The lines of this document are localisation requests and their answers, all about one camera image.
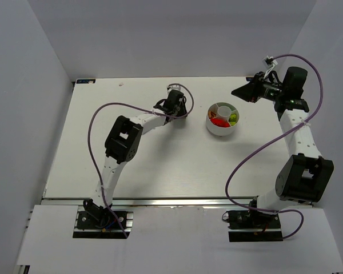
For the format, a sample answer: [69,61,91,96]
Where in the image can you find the orange lego brick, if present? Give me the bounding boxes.
[208,111,216,119]

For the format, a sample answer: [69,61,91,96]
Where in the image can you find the yellow lego piece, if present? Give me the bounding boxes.
[229,114,237,126]

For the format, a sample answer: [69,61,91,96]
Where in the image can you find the red lego brick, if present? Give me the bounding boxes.
[210,117,230,128]

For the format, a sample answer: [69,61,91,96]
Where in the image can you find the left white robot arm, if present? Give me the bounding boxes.
[83,83,190,229]

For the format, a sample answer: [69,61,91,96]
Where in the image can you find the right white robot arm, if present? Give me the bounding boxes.
[232,67,334,215]

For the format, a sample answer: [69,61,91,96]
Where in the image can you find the white divided round container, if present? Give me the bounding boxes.
[205,102,240,136]

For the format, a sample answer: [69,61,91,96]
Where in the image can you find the blue label left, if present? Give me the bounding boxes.
[75,79,96,84]

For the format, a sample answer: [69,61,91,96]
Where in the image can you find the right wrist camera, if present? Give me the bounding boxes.
[262,56,278,78]

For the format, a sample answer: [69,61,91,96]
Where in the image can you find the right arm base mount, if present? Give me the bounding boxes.
[221,210,283,243]

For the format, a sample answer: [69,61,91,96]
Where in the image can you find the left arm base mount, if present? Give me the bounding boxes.
[73,211,134,239]

